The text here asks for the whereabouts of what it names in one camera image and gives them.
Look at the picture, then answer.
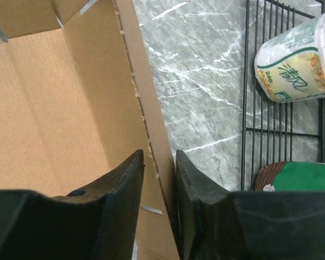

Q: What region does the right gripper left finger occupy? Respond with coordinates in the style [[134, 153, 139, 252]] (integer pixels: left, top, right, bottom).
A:
[[0, 149, 145, 259]]

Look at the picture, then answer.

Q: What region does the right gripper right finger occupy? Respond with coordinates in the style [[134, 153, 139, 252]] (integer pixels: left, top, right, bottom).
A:
[[175, 150, 325, 259]]

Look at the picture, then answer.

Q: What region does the brown cardboard box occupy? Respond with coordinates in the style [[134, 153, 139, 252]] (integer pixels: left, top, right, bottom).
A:
[[0, 1, 179, 259]]

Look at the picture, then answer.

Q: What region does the green snack package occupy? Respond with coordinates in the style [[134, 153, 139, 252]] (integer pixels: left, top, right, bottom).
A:
[[253, 161, 325, 192]]

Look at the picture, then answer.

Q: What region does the wrapped toilet paper roll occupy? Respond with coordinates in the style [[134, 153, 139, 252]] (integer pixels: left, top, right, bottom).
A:
[[254, 14, 325, 103]]

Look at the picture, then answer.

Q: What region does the black wire basket rack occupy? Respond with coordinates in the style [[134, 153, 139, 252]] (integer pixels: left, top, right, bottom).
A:
[[239, 1, 325, 190]]

